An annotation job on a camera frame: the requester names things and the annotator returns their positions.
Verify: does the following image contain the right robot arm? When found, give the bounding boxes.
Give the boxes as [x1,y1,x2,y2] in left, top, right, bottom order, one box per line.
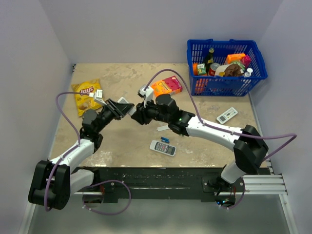
[131,94,268,192]

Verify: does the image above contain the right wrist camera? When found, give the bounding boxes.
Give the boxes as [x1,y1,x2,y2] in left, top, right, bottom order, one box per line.
[137,85,154,108]

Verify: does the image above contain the aluminium frame rail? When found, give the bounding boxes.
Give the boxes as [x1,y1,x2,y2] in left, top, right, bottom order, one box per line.
[243,159,288,195]

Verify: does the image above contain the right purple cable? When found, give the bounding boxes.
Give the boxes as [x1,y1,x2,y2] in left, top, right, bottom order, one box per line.
[145,69,297,210]

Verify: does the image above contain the grey-faced remote control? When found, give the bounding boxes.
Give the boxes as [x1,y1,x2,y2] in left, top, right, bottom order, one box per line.
[149,140,176,157]

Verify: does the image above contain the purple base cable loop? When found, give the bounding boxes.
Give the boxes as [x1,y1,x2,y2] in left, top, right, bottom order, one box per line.
[82,179,132,216]

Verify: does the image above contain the orange pink sponge box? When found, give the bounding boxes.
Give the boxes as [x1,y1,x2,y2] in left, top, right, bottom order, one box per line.
[151,76,183,97]

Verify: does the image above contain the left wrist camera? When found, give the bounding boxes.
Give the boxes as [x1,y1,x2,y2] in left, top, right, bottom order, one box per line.
[89,89,106,106]

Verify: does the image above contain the white long remote control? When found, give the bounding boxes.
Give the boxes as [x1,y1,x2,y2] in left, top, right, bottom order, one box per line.
[117,97,136,116]

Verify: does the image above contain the white battery cover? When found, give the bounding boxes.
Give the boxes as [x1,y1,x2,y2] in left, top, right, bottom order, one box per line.
[157,125,169,132]

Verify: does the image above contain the orange pink box in basket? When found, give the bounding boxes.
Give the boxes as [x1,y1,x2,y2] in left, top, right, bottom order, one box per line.
[224,53,251,70]

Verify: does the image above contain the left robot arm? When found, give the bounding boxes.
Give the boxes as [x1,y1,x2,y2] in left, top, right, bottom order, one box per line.
[28,98,134,210]

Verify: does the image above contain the blue plastic basket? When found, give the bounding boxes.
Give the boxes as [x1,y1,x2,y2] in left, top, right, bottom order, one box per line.
[187,39,268,97]

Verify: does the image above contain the black table front rail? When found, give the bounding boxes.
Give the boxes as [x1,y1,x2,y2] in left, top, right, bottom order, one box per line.
[78,167,244,203]

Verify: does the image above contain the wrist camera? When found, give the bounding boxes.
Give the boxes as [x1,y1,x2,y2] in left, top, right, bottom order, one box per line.
[137,85,154,108]
[89,89,106,106]

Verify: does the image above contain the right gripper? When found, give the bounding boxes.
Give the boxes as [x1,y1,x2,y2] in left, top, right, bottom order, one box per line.
[132,97,171,125]

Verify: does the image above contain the white bottle cap item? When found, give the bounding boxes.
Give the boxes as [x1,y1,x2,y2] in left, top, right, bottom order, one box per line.
[244,68,253,78]

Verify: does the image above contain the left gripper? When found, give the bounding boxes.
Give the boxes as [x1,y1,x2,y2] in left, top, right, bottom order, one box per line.
[96,98,134,133]

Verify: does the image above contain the dark glass bottle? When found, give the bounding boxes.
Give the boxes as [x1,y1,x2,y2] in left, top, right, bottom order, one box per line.
[203,47,215,72]

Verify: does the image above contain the small white remote control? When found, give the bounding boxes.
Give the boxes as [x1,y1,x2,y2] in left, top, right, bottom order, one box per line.
[216,107,238,124]

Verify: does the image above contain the brown snack packet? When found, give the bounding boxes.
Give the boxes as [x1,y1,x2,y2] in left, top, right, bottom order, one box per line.
[214,63,244,77]

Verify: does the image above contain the yellow Lays chips bag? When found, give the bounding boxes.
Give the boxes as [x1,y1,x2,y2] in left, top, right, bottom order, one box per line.
[71,79,101,117]

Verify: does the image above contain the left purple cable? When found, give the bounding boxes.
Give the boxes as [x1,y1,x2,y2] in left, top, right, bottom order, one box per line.
[44,92,95,212]

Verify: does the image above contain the green yellow carton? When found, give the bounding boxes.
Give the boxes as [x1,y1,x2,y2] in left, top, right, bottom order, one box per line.
[196,63,207,76]

